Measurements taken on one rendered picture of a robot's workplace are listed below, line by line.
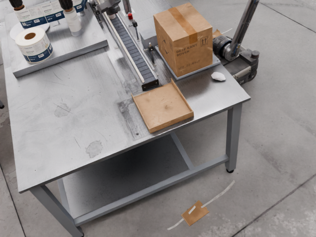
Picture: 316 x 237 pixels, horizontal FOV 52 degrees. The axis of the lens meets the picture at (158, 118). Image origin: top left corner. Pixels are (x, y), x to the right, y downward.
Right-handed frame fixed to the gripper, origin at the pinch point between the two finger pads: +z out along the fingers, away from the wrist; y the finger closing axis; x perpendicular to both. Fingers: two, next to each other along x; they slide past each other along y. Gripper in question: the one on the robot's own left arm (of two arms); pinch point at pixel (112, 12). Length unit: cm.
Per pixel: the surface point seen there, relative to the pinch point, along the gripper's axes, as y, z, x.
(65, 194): 78, 4, 109
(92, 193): 59, -1, 115
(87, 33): 22.1, 1.7, 7.4
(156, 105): 3, -49, 76
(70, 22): 30.4, -6.2, -0.5
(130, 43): -1.5, -17.3, 29.9
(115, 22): 0.0, 2.4, 6.3
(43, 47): 53, -13, 12
